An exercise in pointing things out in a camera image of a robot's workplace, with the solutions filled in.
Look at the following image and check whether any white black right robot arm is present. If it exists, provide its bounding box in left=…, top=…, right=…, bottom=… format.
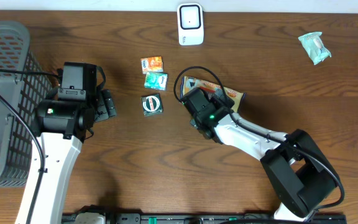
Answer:
left=180, top=88, right=339, bottom=222

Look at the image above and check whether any green Zam-Buk box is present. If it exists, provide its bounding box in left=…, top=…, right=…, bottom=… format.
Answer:
left=141, top=93, right=163, bottom=116

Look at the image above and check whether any orange tissue packet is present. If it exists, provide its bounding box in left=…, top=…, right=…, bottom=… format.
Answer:
left=140, top=56, right=163, bottom=74

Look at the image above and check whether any teal tissue packet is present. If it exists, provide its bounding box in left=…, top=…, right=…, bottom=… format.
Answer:
left=144, top=72, right=168, bottom=91

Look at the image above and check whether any light teal packet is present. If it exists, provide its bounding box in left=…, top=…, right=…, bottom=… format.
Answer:
left=298, top=32, right=332, bottom=65

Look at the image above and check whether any grey plastic mesh basket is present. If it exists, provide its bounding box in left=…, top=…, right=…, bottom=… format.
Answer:
left=0, top=21, right=52, bottom=187

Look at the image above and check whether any yellow snack bag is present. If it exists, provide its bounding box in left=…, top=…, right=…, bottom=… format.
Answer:
left=180, top=76, right=246, bottom=112

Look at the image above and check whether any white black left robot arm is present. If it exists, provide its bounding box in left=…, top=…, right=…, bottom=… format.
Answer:
left=16, top=90, right=116, bottom=223

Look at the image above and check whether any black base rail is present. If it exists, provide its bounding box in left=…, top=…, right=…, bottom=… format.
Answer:
left=61, top=205, right=347, bottom=224

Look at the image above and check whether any white barcode scanner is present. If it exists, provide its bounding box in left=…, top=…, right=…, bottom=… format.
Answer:
left=177, top=3, right=204, bottom=46

